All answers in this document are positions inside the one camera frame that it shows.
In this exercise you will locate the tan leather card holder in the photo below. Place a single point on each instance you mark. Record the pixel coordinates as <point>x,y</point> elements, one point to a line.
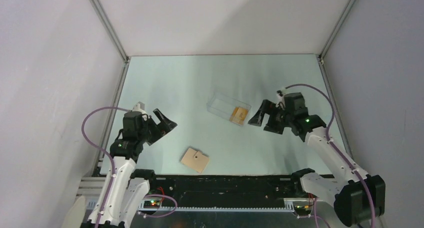
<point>195,159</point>

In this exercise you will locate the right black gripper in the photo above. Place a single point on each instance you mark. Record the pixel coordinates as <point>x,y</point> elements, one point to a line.
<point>266,107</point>

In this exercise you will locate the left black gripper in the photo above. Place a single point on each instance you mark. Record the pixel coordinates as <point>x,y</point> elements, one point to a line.
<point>166,125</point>

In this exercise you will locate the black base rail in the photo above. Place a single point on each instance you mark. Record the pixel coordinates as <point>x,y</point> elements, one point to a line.
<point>226,192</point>

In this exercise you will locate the clear plastic card box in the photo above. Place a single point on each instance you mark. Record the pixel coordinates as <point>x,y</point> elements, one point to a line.
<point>222,105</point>

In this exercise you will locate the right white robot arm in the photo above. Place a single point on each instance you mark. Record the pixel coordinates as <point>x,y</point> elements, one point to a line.
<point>355,196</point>

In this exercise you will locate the gold credit card in box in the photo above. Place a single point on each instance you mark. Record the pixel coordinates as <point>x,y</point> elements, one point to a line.
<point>239,115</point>

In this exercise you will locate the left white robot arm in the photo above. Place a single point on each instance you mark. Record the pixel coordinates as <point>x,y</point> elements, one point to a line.
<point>125,186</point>

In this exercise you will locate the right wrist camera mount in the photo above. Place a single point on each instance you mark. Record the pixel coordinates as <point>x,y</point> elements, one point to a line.
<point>281,93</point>

